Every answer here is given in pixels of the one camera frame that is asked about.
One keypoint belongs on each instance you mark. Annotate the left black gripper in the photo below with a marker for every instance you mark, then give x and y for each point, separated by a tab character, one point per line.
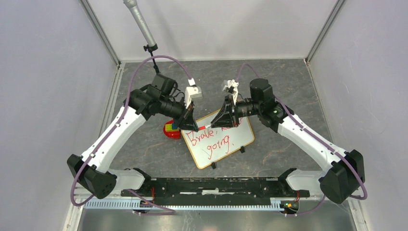
186	121

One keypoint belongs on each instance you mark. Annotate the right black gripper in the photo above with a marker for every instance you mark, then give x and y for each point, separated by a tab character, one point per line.
225	117

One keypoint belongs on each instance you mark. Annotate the yellow framed whiteboard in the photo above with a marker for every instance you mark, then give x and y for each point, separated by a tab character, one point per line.
212	144

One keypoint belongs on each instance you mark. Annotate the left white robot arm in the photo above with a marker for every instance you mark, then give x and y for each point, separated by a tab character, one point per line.
92	168

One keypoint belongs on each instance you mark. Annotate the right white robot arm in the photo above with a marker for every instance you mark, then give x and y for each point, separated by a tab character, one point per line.
341	175

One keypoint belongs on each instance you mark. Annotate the red toy plate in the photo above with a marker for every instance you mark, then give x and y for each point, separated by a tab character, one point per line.
175	134

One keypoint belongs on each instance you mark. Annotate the green toy brick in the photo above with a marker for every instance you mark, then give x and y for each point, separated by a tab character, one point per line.
168	128

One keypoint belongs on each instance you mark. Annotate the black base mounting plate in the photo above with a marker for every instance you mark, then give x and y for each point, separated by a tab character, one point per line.
217	191

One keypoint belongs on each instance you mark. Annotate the silver microphone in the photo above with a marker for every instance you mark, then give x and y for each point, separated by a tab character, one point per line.
132	5

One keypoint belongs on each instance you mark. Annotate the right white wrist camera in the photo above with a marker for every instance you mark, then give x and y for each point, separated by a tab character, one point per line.
231	87

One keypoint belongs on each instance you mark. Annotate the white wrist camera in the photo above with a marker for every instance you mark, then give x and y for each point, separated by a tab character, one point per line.
192	92
231	87

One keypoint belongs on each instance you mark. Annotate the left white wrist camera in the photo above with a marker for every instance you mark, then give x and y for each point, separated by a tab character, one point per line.
192	92

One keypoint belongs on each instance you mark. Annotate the slotted cable duct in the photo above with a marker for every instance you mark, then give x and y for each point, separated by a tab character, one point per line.
137	204

